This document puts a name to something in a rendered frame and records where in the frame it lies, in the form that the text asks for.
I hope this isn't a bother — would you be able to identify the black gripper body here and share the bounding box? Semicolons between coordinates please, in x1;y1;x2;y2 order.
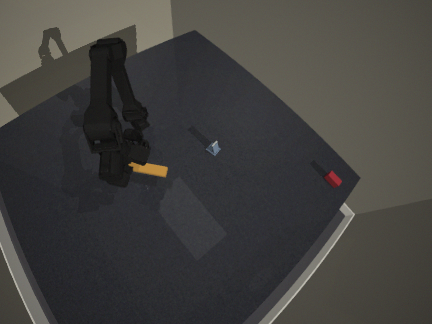
107;129;144;188

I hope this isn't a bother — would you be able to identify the orange bar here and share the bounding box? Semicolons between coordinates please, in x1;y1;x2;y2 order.
128;162;168;177

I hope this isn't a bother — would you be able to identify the small red block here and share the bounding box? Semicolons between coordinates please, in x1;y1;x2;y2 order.
324;171;342;188

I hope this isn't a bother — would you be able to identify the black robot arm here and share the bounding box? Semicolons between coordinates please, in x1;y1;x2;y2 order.
83;37;151;182

